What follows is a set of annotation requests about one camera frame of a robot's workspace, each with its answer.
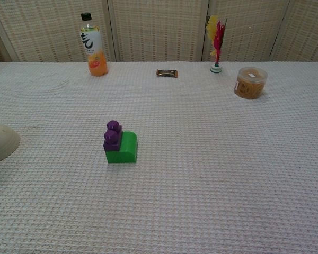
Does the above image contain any green toy block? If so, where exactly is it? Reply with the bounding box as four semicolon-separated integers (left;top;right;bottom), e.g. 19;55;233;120
105;131;138;164

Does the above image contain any purple toy block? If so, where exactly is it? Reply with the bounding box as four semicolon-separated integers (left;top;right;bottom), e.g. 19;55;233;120
103;120;123;153

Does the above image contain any brown snack wrapper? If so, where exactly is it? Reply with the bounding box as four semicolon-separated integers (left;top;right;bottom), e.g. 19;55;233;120
155;69;180;79

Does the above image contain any white woven tablecloth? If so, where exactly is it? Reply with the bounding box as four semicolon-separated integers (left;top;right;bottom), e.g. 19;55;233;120
0;61;318;254

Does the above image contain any woven folding screen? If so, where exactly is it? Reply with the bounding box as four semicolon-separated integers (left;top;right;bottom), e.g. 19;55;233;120
0;0;318;63

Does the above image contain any rubber band plastic jar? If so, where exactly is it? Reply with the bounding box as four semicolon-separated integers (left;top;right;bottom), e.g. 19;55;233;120
233;66;269;100

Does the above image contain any orange juice bottle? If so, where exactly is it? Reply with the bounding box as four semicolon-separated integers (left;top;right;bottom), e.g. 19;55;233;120
79;12;109;77

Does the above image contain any feather shuttlecock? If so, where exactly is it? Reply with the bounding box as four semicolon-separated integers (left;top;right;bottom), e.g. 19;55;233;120
206;15;228;74

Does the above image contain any beige ceramic bowl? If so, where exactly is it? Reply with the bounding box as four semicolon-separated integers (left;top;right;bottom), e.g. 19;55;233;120
0;122;21;166

